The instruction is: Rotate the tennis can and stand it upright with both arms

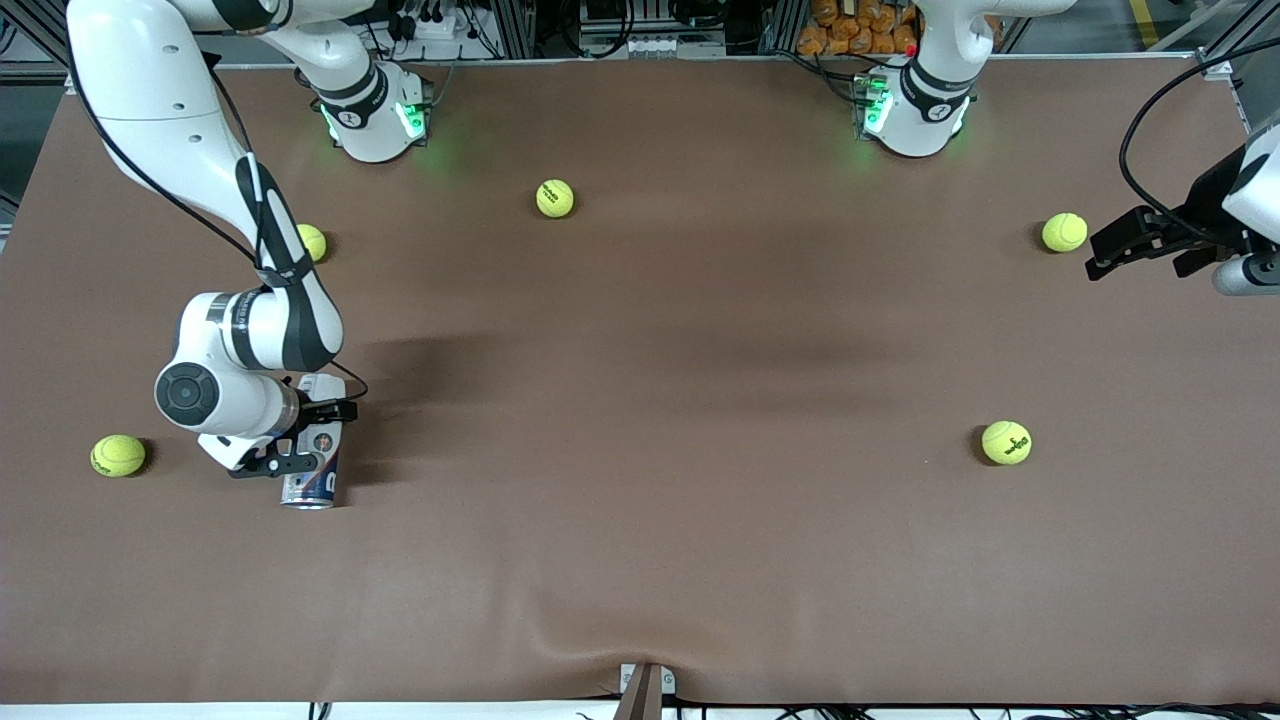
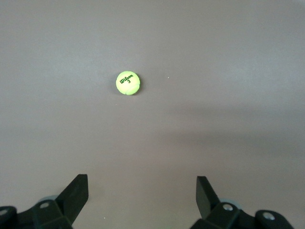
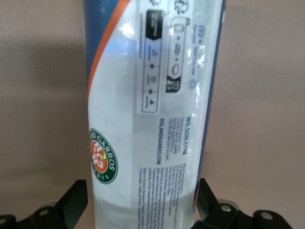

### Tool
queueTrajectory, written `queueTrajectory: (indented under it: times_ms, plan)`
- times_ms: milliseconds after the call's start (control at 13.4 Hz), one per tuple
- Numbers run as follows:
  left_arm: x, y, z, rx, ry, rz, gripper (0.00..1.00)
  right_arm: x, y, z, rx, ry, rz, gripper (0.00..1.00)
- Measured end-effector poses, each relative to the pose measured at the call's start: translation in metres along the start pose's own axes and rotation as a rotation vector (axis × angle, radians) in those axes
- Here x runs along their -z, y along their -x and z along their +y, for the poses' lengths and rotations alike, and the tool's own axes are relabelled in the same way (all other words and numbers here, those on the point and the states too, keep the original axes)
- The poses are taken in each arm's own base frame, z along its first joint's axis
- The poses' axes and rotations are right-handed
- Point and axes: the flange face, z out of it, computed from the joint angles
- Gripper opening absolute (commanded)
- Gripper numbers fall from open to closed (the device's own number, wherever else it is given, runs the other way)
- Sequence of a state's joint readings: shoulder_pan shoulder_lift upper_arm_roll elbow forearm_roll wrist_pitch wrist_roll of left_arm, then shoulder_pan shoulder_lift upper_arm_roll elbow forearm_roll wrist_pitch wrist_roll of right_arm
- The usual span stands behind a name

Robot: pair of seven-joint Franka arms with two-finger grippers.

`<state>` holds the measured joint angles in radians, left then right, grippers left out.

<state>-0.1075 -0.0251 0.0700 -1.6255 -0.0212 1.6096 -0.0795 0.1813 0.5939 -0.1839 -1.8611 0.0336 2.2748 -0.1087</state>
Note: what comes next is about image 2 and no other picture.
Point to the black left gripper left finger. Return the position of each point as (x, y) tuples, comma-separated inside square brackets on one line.
[(59, 207)]

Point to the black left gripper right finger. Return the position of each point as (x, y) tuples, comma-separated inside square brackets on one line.
[(221, 212)]

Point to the yellow Wilson 3 tennis ball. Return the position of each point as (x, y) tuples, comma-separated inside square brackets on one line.
[(128, 83)]

